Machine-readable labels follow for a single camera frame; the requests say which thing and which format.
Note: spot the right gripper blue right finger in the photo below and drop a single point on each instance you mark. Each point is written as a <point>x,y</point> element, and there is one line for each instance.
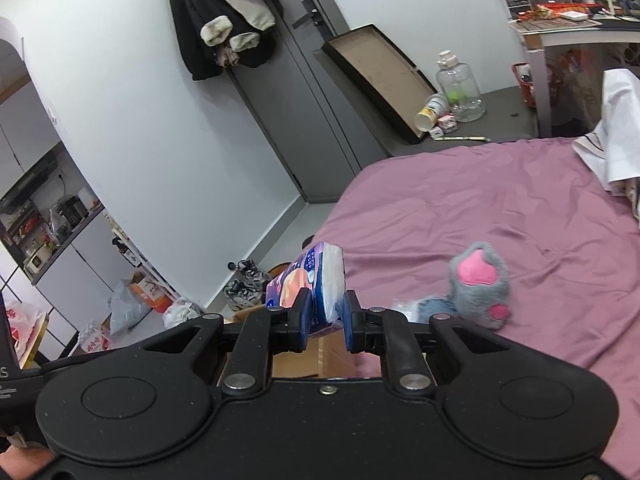
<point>354,322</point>

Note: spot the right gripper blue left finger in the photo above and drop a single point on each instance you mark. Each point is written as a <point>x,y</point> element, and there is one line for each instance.
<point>299,320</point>

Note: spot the brown cardboard box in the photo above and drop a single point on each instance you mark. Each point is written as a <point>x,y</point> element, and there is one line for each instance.
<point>324,357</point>

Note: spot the blue tissue pack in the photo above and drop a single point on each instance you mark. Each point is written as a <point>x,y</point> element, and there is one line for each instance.
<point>321,270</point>

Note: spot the blue denim pouch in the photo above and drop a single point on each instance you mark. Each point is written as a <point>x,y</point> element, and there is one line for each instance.
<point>430,306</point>

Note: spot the grey plush paw slipper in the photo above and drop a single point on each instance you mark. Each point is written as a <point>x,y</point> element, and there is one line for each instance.
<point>479,286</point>

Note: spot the clear bag white beads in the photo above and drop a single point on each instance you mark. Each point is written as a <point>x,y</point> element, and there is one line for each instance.
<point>411,309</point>

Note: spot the person's right hand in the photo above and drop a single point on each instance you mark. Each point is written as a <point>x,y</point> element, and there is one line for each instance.
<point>23,463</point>

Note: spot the grey sneakers pair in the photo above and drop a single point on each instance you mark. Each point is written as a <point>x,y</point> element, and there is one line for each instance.
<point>247,287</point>

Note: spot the white plastic bag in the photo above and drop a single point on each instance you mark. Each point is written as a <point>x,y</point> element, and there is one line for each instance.
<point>182,310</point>

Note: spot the grey plastic bag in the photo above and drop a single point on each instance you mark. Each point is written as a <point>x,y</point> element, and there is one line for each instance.
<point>127,308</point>

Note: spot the orange cardboard box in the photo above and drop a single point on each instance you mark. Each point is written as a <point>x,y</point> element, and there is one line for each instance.
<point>151,293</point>

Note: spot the grey door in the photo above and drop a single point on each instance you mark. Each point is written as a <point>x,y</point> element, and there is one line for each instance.
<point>323,129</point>

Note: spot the white paper cup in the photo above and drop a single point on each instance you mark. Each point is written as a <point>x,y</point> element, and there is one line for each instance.
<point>434,108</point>

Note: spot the pink bed sheet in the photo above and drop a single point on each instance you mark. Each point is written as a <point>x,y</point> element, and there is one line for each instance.
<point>518,238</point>

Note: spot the black framed cardboard tray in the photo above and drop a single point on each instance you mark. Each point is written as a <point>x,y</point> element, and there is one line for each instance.
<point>393,84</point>

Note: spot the clear plastic water jug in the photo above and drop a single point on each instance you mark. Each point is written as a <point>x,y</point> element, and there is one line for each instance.
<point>458,84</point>

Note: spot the red basket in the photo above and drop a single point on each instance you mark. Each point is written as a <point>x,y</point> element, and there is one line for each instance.
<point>523,75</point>

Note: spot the white crumpled cloth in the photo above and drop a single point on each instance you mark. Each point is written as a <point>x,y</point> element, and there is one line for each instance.
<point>611,151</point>

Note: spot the black hanging jacket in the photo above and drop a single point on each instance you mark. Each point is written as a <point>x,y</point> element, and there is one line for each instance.
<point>214,35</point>

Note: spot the white desk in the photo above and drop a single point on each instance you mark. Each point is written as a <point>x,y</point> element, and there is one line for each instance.
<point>552,34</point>

